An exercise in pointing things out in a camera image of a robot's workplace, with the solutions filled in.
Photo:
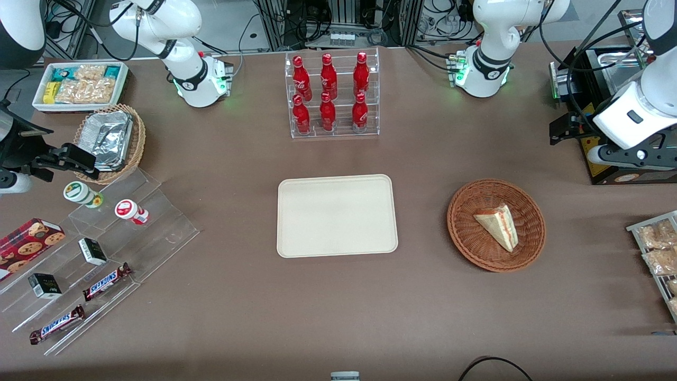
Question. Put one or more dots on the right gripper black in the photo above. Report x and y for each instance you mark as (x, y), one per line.
(21, 145)

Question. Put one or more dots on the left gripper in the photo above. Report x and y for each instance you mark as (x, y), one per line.
(577, 126)

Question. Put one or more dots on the triangular sandwich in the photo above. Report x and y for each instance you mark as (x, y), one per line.
(500, 225)

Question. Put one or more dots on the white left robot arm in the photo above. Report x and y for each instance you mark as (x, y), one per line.
(492, 32)

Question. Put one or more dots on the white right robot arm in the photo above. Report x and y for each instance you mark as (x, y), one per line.
(158, 21)

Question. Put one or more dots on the light tan wicker basket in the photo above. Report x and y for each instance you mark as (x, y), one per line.
(138, 143)

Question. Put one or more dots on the brown round wicker basket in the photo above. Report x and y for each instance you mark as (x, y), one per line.
(463, 233)

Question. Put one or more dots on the beige rectangular tray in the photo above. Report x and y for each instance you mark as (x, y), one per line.
(338, 217)

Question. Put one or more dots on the green lidded yogurt cup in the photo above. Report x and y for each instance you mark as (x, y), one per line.
(79, 191)

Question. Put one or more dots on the black appliance with yellow panel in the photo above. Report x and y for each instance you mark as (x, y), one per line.
(634, 178)

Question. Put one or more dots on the aluminium foil container stack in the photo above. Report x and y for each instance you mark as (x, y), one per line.
(108, 137)

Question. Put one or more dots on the shiny steel pan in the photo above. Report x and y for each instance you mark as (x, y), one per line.
(616, 79)

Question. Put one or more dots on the white rectangular snack bin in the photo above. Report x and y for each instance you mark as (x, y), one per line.
(37, 103)

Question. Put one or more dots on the yellow snack packet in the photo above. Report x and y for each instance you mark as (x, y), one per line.
(49, 93)

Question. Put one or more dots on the clear bag of crackers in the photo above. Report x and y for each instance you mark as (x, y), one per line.
(84, 91)
(91, 72)

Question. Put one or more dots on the red lidded yogurt cup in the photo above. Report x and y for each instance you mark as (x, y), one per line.
(127, 209)

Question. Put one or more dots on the red plaid cookie box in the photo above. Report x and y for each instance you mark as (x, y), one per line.
(26, 243)

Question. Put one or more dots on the small black carton box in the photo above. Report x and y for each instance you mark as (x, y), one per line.
(45, 286)
(92, 252)

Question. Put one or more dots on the teal snack packet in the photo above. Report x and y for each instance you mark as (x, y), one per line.
(112, 71)
(62, 73)

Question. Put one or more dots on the clear bag fried snacks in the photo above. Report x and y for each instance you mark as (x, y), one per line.
(674, 306)
(656, 235)
(673, 286)
(661, 261)

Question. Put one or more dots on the brown Snickers bar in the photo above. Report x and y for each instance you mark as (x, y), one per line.
(107, 282)
(57, 324)

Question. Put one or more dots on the clear acrylic stepped stand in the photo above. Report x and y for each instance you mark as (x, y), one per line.
(169, 233)

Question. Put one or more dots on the red soda bottle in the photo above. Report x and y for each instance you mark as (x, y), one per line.
(328, 74)
(300, 76)
(327, 113)
(361, 71)
(301, 115)
(360, 113)

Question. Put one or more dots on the clear acrylic bottle rack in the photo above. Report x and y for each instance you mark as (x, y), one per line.
(342, 132)

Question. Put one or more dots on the white terminal block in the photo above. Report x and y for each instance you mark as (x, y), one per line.
(342, 38)

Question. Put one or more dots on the small grey box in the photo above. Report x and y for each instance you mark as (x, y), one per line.
(345, 377)

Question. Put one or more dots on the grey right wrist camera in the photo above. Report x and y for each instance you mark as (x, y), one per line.
(16, 183)

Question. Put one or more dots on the shiny metal lid frame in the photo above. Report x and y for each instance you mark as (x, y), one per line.
(632, 32)

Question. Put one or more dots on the aluminium profile frame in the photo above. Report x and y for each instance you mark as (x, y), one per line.
(79, 21)

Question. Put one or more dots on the aluminium profile frame rack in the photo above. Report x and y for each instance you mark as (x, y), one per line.
(277, 24)

